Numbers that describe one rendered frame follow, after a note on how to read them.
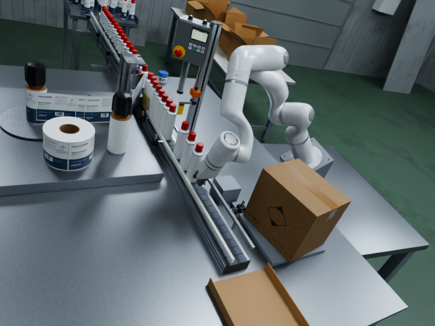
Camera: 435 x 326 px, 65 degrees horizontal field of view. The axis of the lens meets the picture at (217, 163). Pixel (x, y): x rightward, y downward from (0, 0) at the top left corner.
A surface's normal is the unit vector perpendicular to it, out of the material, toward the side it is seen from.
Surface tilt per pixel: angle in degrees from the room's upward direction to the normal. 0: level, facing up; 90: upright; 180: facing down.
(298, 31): 90
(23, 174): 0
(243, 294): 0
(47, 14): 90
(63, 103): 90
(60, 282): 0
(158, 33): 90
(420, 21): 78
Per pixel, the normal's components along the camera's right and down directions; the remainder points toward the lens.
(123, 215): 0.26, -0.79
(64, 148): 0.18, 0.60
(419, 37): 0.38, 0.43
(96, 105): 0.49, 0.60
